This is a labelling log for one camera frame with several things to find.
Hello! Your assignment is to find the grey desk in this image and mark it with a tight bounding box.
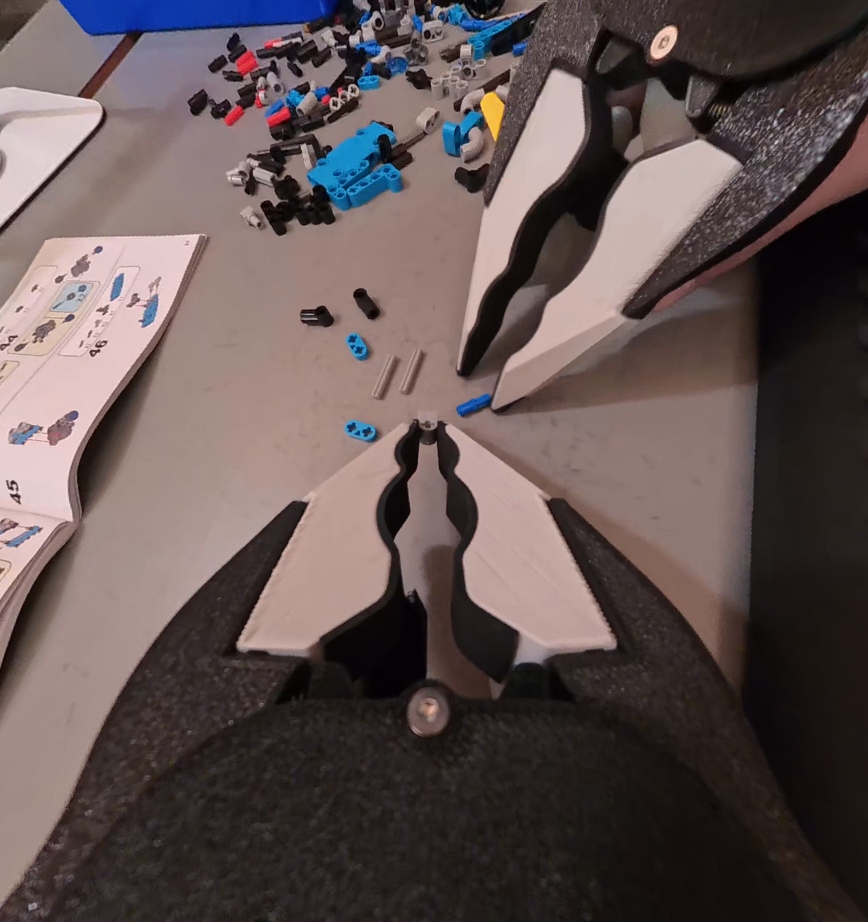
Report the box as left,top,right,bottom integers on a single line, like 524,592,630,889
0,0,759,922

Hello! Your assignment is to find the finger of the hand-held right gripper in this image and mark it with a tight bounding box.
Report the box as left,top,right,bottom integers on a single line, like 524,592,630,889
456,68,595,377
490,138,746,413

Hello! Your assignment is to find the white folding stand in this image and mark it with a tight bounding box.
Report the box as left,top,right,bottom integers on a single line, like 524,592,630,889
0,85,105,256

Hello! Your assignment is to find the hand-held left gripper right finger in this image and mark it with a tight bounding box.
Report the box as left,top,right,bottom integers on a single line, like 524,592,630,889
437,424,617,684

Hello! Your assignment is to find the open instruction booklet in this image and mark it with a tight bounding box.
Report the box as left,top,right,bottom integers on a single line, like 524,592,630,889
0,234,209,743

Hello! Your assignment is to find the person's right hand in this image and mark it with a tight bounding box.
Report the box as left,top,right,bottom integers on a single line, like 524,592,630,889
653,122,868,312

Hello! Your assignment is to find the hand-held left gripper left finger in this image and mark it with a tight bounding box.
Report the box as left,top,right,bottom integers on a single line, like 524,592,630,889
236,421,428,685

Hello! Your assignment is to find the blue storage bin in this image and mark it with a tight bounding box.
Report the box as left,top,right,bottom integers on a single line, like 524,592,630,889
58,0,341,36

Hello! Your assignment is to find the pile of small building pieces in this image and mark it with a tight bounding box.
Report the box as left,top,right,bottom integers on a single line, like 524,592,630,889
185,0,543,239

